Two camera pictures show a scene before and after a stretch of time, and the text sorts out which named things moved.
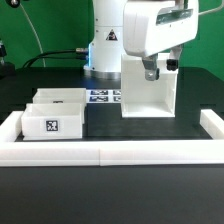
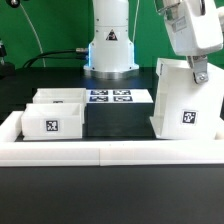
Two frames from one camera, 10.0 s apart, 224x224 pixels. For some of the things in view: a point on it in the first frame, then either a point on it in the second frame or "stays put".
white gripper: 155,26 -> 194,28
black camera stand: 7,69 stays put
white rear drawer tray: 60,96 stays put
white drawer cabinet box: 143,98 -> 184,109
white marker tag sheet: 101,96 stays put
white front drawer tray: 52,121 stays put
